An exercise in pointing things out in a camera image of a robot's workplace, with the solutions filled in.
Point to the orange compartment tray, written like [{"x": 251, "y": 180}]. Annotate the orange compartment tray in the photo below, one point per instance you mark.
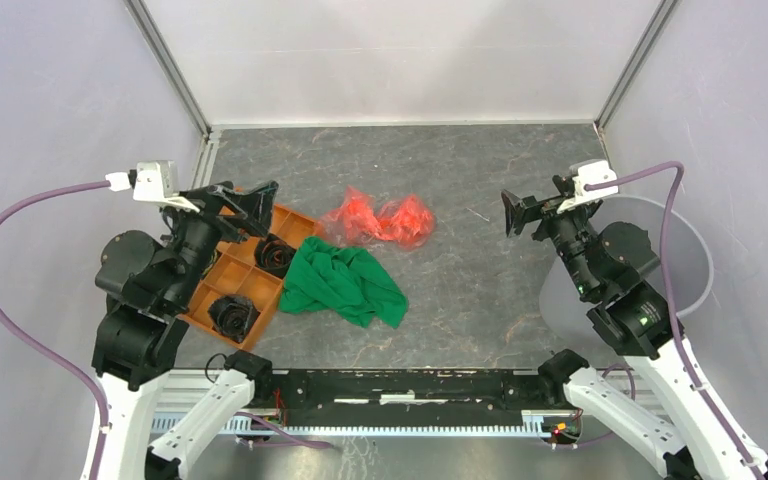
[{"x": 233, "y": 272}]

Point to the green cloth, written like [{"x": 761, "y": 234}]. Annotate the green cloth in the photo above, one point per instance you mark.
[{"x": 346, "y": 280}]

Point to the slotted cable duct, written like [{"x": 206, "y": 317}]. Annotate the slotted cable duct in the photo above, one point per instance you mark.
[{"x": 529, "y": 426}]

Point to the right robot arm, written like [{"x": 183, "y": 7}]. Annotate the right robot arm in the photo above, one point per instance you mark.
[{"x": 697, "y": 438}]

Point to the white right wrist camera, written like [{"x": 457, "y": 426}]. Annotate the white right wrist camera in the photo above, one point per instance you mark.
[{"x": 589, "y": 177}]

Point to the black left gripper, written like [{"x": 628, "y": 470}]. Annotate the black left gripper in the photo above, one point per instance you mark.
[{"x": 255, "y": 208}]

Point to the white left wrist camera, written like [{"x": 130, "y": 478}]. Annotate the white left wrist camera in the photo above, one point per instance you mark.
[{"x": 152, "y": 182}]

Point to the red plastic trash bag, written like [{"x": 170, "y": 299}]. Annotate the red plastic trash bag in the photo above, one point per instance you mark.
[{"x": 406, "y": 222}]

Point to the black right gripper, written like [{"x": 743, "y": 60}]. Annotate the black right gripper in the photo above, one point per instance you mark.
[{"x": 517, "y": 210}]

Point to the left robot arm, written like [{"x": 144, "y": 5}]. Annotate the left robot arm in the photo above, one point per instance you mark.
[{"x": 149, "y": 283}]

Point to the grey plastic trash bin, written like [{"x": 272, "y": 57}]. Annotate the grey plastic trash bin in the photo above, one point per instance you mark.
[{"x": 688, "y": 259}]

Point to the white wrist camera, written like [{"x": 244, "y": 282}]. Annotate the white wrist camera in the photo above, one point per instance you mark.
[
  {"x": 589, "y": 177},
  {"x": 152, "y": 182}
]

